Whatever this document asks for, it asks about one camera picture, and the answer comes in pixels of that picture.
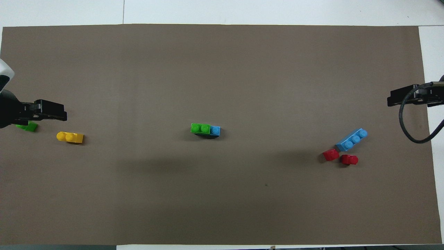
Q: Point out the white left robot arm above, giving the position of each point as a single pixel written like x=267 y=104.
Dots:
x=6 y=71

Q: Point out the brown table mat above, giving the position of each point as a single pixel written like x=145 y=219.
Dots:
x=222 y=69

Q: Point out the blue three-stud block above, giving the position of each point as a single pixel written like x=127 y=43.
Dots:
x=215 y=131
x=351 y=140

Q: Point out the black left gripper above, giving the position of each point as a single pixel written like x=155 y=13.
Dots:
x=8 y=109

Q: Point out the red one-stud block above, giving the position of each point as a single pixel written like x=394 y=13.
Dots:
x=349 y=159
x=331 y=155

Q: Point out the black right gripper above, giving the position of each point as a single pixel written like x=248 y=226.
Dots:
x=432 y=97

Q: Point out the green two-stud block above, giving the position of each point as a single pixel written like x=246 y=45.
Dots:
x=200 y=128
x=31 y=127

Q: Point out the yellow two-stud block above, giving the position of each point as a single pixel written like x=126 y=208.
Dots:
x=70 y=137

